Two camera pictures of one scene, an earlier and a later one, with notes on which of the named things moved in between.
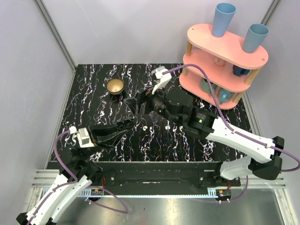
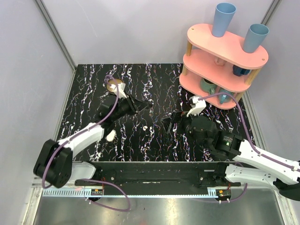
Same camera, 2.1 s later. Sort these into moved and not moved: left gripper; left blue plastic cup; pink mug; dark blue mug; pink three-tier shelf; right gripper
Moved: left gripper; right gripper
Not moved: pink mug; dark blue mug; pink three-tier shelf; left blue plastic cup
